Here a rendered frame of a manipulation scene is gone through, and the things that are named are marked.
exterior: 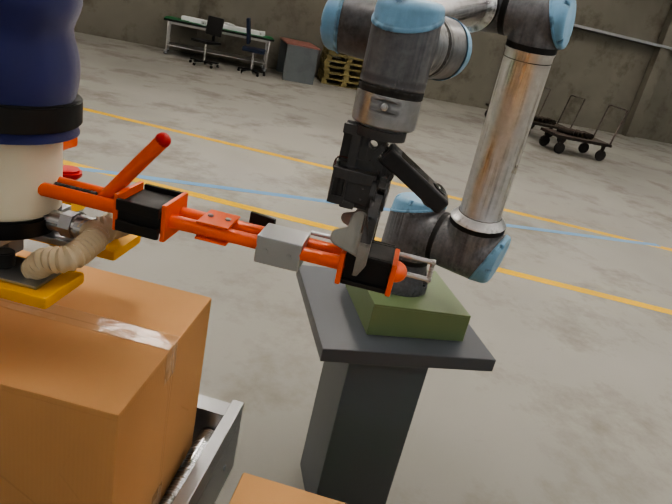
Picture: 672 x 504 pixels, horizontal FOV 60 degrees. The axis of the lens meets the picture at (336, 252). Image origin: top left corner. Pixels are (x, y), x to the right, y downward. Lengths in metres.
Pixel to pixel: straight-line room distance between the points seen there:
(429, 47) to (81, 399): 0.70
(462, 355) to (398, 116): 0.99
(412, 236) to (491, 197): 0.25
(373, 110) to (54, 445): 0.69
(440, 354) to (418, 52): 1.02
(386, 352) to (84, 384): 0.83
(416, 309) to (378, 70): 0.95
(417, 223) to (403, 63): 0.88
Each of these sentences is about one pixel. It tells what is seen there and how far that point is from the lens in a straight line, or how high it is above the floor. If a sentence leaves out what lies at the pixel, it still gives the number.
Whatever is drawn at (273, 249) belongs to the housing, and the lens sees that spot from 0.87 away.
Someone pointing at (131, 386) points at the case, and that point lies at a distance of 0.98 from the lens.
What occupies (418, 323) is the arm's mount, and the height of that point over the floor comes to 0.80.
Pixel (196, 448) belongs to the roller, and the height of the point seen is 0.55.
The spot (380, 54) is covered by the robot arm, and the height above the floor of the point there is 1.50.
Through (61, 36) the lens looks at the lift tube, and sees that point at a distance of 0.97.
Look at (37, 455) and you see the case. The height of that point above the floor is 0.83.
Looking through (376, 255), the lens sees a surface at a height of 1.23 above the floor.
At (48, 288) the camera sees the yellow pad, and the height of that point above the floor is 1.09.
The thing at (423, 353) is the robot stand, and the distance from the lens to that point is 1.61.
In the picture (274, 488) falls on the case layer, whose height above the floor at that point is 0.54.
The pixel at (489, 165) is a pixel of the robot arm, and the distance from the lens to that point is 1.49.
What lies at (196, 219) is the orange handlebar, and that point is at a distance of 0.94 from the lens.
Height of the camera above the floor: 1.54
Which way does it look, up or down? 22 degrees down
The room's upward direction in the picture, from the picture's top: 12 degrees clockwise
